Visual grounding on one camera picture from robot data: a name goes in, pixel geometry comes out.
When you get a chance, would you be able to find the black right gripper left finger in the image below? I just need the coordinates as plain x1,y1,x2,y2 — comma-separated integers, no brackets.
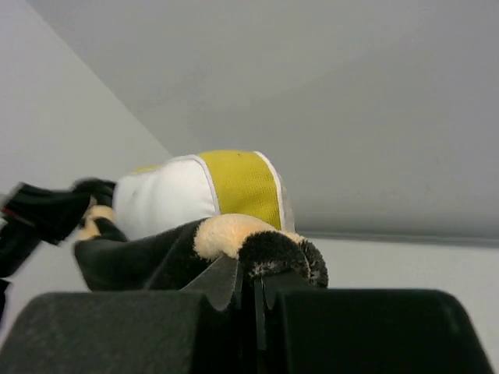
1,257,242,373

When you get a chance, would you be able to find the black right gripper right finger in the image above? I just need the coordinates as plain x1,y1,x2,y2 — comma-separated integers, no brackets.
253,272,493,373

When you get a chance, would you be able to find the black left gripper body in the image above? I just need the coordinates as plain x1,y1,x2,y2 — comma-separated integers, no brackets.
1,182,93,308

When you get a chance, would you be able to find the black floral plush pillowcase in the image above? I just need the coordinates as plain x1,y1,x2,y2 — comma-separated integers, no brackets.
72,177,329,293

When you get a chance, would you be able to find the cream contoured pillow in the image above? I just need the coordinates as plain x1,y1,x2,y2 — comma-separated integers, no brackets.
112,150,295,240

